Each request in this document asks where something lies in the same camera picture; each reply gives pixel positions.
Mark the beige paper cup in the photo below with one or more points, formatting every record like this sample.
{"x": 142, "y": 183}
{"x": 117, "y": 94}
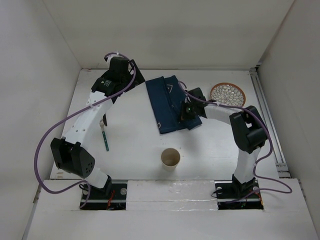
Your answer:
{"x": 170, "y": 158}

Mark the white foam front board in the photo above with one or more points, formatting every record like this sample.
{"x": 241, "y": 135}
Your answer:
{"x": 172, "y": 210}

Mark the black table knife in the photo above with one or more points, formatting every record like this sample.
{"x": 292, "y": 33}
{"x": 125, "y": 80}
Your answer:
{"x": 104, "y": 119}

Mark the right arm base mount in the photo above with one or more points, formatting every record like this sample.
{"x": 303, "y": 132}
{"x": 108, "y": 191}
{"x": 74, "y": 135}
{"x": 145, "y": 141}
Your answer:
{"x": 230, "y": 196}

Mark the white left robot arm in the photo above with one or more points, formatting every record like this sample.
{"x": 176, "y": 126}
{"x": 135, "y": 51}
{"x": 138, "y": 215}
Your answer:
{"x": 70, "y": 153}

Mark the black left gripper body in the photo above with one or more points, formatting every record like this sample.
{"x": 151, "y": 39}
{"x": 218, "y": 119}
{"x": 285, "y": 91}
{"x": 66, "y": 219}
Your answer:
{"x": 127, "y": 80}

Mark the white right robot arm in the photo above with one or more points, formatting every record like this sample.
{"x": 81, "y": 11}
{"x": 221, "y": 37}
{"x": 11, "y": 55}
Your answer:
{"x": 249, "y": 134}

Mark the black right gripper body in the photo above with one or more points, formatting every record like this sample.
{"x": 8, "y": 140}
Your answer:
{"x": 188, "y": 112}

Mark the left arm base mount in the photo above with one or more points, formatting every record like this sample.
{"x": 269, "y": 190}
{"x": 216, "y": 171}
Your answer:
{"x": 115, "y": 200}

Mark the blue cloth placemat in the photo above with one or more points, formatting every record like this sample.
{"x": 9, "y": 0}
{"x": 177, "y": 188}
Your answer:
{"x": 166, "y": 97}

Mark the fork with teal handle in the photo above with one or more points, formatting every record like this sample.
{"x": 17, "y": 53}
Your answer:
{"x": 102, "y": 125}

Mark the floral ceramic plate orange rim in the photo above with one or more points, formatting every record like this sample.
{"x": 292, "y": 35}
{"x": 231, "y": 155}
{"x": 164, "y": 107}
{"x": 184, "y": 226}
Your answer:
{"x": 228, "y": 94}

